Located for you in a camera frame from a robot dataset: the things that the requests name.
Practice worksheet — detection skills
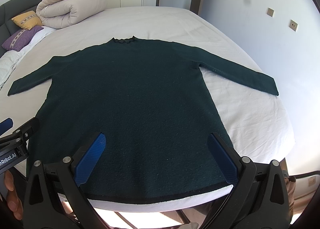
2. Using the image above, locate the dark green knit sweater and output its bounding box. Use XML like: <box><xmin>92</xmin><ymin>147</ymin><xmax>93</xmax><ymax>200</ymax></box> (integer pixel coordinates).
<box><xmin>8</xmin><ymin>37</ymin><xmax>278</xmax><ymax>204</ymax></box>

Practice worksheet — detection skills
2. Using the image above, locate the person's left hand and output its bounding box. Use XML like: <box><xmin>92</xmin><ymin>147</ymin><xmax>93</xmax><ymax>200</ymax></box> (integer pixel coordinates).
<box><xmin>1</xmin><ymin>170</ymin><xmax>23</xmax><ymax>221</ymax></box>

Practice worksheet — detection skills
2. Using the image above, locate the white bed mattress sheet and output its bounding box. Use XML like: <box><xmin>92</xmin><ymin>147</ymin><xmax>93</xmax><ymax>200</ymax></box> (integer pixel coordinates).
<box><xmin>0</xmin><ymin>6</ymin><xmax>304</xmax><ymax>213</ymax></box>

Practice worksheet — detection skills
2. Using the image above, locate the white pillow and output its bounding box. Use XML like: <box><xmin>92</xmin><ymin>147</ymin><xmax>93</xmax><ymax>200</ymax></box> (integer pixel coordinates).
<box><xmin>1</xmin><ymin>26</ymin><xmax>56</xmax><ymax>88</ymax></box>

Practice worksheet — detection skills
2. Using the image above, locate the purple patterned cushion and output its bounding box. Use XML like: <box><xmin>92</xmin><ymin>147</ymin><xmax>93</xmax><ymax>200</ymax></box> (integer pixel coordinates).
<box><xmin>2</xmin><ymin>26</ymin><xmax>43</xmax><ymax>52</ymax></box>

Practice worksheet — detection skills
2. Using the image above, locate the yellow patterned cushion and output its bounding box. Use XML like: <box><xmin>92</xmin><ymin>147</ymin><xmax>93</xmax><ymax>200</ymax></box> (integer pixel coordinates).
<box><xmin>11</xmin><ymin>11</ymin><xmax>43</xmax><ymax>30</ymax></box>

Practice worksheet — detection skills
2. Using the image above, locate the dark grey headboard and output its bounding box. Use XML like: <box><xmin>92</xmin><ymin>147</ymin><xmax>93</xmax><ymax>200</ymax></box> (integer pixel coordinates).
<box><xmin>1</xmin><ymin>0</ymin><xmax>42</xmax><ymax>56</ymax></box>

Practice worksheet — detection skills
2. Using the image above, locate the folded beige duvet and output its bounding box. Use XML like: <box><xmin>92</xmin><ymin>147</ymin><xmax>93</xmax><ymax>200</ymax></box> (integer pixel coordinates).
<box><xmin>36</xmin><ymin>0</ymin><xmax>107</xmax><ymax>29</ymax></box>

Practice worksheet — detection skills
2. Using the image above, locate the wall socket plate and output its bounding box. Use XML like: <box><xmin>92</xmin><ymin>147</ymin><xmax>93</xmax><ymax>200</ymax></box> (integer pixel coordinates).
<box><xmin>289</xmin><ymin>20</ymin><xmax>298</xmax><ymax>32</ymax></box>

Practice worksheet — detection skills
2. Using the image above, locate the wall switch plate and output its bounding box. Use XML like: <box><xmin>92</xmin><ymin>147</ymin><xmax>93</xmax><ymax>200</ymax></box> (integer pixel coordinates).
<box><xmin>267</xmin><ymin>8</ymin><xmax>274</xmax><ymax>17</ymax></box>

